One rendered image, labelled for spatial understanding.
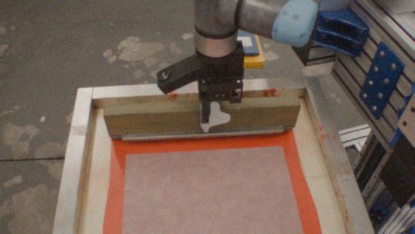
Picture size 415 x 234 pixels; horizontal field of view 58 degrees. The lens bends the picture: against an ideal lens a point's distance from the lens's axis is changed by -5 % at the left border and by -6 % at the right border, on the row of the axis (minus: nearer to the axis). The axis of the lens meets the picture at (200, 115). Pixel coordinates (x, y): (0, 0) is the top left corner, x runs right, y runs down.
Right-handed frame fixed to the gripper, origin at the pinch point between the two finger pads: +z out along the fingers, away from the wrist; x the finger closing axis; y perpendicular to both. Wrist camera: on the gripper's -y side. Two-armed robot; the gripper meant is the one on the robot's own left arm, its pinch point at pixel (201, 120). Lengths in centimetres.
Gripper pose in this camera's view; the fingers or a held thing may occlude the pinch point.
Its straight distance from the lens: 83.9
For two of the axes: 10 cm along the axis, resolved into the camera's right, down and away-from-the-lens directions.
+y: 10.0, -0.5, 0.5
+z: -0.1, 6.6, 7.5
